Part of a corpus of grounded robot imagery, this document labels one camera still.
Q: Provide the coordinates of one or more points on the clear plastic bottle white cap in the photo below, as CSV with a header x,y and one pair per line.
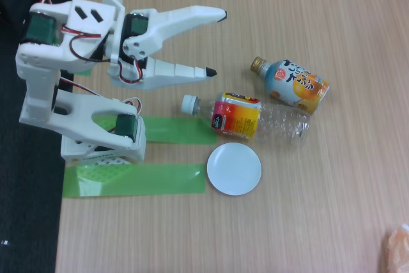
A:
x,y
236,118

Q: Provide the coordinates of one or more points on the orange juice bottle can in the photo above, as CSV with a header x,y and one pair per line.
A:
x,y
294,86

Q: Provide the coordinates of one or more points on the short green tape strip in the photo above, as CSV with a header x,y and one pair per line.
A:
x,y
182,130

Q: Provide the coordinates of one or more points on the long green tape strip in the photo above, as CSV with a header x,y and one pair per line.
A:
x,y
153,180

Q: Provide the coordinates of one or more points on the small white round plate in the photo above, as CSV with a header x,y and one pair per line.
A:
x,y
234,169

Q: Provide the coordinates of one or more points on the orange plastic bag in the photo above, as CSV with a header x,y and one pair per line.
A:
x,y
397,250

